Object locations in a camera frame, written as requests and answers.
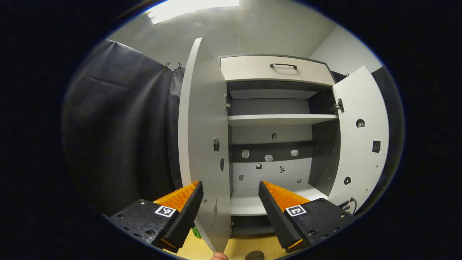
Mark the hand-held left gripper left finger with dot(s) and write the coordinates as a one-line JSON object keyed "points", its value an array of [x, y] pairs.
{"points": [[186, 213]]}

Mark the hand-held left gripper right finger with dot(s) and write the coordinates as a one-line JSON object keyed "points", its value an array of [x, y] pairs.
{"points": [[278, 216]]}

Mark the white cabinet door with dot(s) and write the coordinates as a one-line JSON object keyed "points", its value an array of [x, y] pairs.
{"points": [[202, 126], [361, 159]]}

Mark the white and grey shoe cabinet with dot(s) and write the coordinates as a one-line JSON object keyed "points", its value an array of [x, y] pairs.
{"points": [[270, 108]]}

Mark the white cabinet shelf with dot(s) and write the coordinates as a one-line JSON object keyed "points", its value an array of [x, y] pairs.
{"points": [[281, 120], [245, 202]]}

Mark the metal door hinge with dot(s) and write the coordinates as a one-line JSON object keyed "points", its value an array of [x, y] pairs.
{"points": [[227, 103], [337, 105]]}

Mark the white cabinet drawer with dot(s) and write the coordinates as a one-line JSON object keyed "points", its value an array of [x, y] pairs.
{"points": [[274, 74]]}

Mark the green object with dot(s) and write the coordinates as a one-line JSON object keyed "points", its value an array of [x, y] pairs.
{"points": [[197, 233]]}

